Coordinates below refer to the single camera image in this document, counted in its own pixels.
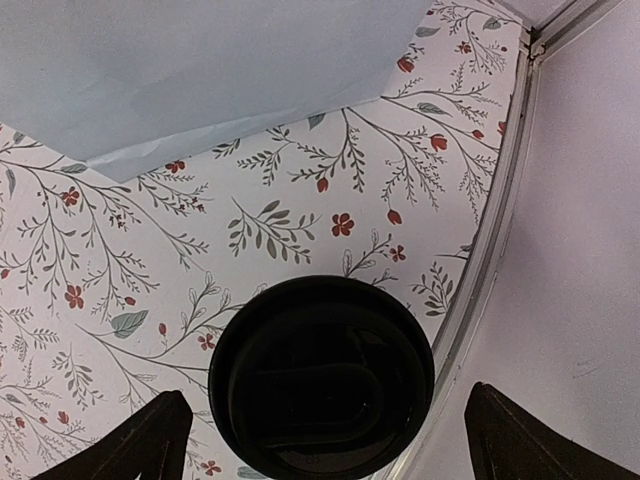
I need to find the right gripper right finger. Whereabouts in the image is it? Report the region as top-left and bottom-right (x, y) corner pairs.
(464, 382), (639, 480)

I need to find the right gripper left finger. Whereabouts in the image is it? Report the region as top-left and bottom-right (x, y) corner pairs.
(37, 391), (193, 480)

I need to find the black plastic cup lid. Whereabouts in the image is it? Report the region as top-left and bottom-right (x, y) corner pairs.
(208, 275), (435, 479)

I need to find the light blue paper bag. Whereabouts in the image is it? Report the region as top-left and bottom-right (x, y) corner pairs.
(1, 1), (429, 182)

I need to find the floral patterned table mat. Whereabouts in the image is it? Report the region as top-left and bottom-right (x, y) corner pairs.
(1, 1), (523, 479)

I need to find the right aluminium frame post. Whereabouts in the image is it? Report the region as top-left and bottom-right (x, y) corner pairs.
(372, 1), (621, 479)

